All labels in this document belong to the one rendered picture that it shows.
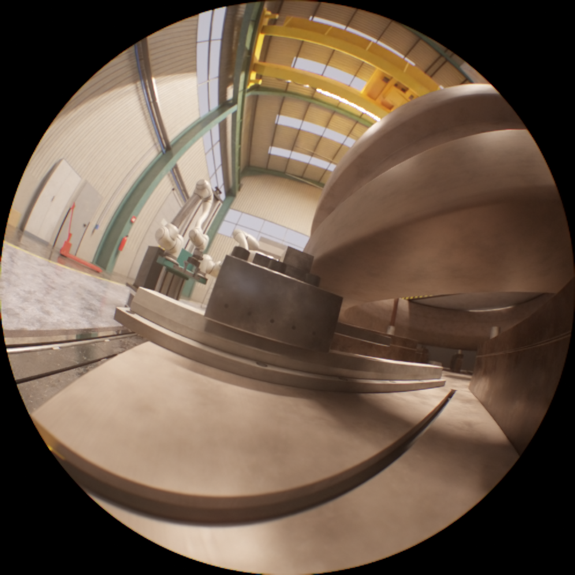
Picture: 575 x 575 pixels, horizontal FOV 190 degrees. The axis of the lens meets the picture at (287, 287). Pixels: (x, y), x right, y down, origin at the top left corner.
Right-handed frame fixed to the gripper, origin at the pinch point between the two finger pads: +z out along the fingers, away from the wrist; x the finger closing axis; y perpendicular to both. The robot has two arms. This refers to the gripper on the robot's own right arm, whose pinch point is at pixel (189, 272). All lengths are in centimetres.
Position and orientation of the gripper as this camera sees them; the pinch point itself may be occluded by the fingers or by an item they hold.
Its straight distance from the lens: 165.2
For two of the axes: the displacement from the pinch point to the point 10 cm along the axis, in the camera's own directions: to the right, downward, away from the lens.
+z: -2.9, 9.4, -2.1
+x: -2.7, -2.9, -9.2
